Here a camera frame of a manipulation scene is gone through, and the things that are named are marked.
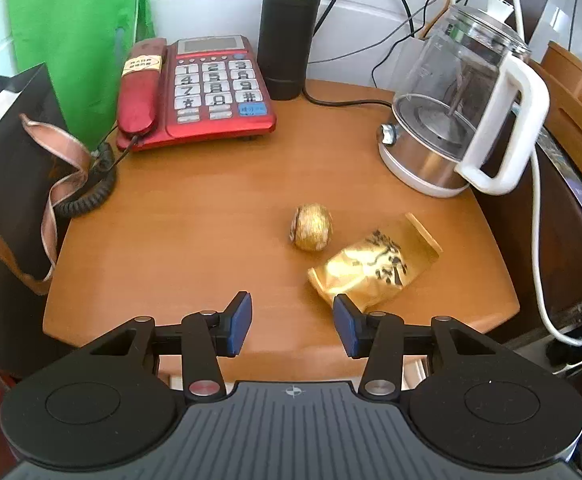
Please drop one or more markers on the green fabric bag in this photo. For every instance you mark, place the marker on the green fabric bag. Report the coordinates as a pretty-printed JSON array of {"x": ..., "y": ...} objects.
[{"x": 84, "y": 44}]

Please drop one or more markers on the black thermos bottle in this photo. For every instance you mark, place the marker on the black thermos bottle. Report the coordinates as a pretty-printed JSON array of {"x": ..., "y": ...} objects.
[{"x": 286, "y": 30}]

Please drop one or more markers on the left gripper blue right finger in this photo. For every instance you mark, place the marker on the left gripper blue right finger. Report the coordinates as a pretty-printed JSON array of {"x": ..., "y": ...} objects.
[{"x": 377, "y": 337}]

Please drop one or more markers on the red desk telephone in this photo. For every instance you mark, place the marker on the red desk telephone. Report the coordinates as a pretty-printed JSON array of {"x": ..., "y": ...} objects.
[{"x": 197, "y": 89}]

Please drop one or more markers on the wooden nightstand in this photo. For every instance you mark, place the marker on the wooden nightstand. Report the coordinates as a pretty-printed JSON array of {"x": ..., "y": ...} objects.
[{"x": 191, "y": 225}]

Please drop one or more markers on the wooden tea box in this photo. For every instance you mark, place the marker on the wooden tea box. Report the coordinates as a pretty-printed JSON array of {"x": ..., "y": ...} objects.
[{"x": 562, "y": 73}]

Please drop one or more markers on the glass electric kettle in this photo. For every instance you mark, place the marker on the glass electric kettle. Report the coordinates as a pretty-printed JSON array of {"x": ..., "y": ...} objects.
[{"x": 469, "y": 112}]

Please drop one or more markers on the black paper gift bag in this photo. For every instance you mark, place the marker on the black paper gift bag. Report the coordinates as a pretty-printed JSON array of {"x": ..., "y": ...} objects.
[{"x": 41, "y": 165}]

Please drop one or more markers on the gold foil ball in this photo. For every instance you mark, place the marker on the gold foil ball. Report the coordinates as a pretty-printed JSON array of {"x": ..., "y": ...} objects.
[{"x": 311, "y": 227}]

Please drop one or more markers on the dark wooden cabinet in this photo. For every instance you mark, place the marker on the dark wooden cabinet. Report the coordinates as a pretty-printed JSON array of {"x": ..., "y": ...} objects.
[{"x": 560, "y": 245}]

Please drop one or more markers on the wooden drawer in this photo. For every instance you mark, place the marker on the wooden drawer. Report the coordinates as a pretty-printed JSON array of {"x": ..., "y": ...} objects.
[{"x": 277, "y": 367}]

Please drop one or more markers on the gold foil tea pouch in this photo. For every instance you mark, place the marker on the gold foil tea pouch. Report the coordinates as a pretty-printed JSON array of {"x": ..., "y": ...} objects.
[{"x": 377, "y": 268}]

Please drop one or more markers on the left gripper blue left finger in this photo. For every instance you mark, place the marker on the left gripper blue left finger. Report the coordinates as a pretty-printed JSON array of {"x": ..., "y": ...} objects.
[{"x": 207, "y": 336}]

